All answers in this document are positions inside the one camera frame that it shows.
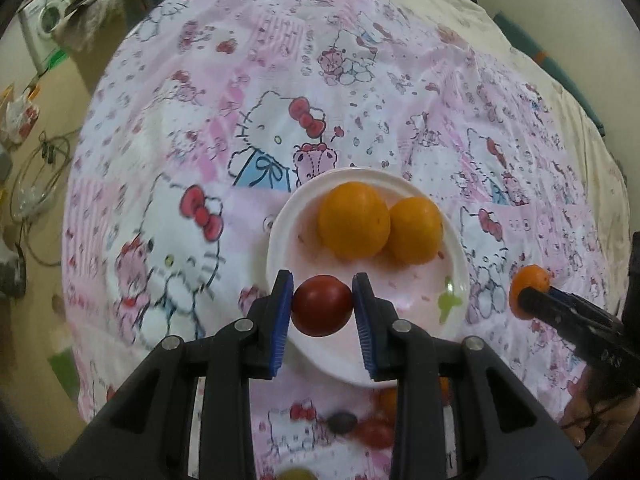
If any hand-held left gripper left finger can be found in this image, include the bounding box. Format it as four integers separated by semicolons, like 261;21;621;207
60;269;296;480

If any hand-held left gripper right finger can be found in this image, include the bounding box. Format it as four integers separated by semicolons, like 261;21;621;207
351;272;588;480

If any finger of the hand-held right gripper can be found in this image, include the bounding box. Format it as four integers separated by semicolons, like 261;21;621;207
516;286;626;356

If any red cherry tomato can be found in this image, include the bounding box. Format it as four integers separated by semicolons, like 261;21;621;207
291;275;354;338
356;419;396;450

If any white round plate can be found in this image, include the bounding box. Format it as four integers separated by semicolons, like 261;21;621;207
265;167;471;388

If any dark purple cherry tomato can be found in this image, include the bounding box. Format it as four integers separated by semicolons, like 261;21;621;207
327;411;358;436

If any person's right hand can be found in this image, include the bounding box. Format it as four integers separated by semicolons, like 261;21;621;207
557;362;640;453

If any green floor mat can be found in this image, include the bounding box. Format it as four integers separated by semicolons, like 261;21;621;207
47;350;81;401

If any pink cat printed blanket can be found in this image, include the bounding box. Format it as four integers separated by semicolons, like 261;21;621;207
60;0;616;480

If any teal bed headboard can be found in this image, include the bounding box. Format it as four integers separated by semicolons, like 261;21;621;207
492;12;608;136

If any white plastic bag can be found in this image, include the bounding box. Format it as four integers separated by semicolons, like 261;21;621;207
0;87;43;146

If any green plastic item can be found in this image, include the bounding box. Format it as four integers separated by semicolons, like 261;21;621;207
42;47;68;73

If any grey cloth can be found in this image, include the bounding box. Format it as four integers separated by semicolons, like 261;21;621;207
52;0;126;53

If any white washing machine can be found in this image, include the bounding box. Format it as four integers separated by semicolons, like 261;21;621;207
19;0;76;73

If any black floor cable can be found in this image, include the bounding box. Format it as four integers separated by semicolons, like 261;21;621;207
10;130;76;268

